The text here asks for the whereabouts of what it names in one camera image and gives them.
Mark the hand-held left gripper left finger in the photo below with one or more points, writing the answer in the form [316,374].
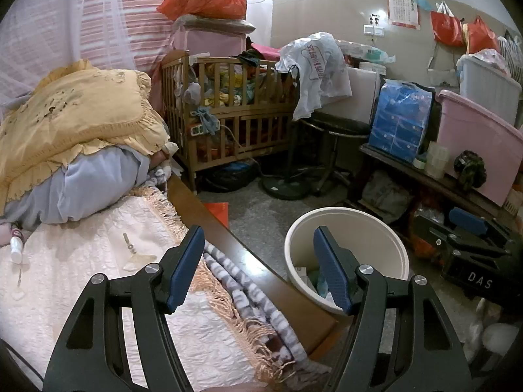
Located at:
[186,269]

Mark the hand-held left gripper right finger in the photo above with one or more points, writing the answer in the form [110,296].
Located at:
[335,269]

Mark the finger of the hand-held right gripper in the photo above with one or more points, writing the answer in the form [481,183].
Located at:
[470,243]
[468,220]

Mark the beige plastic bin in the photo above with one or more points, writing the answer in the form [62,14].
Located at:
[367,232]

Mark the dark knitted item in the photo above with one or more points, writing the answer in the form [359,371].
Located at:
[470,167]

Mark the white cloth bundle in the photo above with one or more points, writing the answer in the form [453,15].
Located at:
[498,330]

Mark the red paper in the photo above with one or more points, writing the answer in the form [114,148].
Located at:
[216,212]

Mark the clear plastic container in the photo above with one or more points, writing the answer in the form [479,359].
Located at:
[437,159]

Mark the grey striped blanket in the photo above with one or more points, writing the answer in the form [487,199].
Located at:
[253,298]

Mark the pink storage bin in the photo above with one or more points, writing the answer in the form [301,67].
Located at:
[482,139]

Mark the grey plastic bag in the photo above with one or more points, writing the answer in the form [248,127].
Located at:
[386,196]

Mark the black fan base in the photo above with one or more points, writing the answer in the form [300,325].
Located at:
[286,190]

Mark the dark wooden bench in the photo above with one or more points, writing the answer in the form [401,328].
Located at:
[392,159]

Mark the dark bag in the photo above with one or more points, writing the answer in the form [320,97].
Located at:
[233,177]

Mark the blue tissue multipack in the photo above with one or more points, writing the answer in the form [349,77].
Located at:
[400,122]

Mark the grey blue quilt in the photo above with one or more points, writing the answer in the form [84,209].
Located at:
[94,183]

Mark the white storage bin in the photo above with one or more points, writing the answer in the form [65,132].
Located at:
[486,85]

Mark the white power strip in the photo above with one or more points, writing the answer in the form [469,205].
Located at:
[197,130]

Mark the black round stool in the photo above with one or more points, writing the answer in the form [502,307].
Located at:
[335,124]

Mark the blue cloth strip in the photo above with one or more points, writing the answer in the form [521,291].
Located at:
[206,120]

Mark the white bottle with pink cap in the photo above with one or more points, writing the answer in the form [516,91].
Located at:
[17,249]

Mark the wooden baby crib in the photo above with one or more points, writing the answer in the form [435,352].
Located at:
[261,115]

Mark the red hanging bag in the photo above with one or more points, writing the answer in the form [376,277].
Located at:
[484,36]
[447,28]

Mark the yellow frilled pillow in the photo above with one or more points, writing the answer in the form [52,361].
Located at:
[81,114]

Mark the white printed plastic bag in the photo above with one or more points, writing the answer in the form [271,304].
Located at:
[314,65]

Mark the pink storage box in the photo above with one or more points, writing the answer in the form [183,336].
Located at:
[204,43]

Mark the pink striped curtain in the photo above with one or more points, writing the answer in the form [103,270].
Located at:
[135,16]

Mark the white mosquito net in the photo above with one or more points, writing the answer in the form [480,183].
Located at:
[61,28]

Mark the wooden bed frame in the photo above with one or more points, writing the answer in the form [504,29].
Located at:
[245,253]

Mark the white wall switch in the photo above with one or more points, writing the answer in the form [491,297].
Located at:
[374,30]

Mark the red bordered wall poster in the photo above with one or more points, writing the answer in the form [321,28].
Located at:
[403,8]

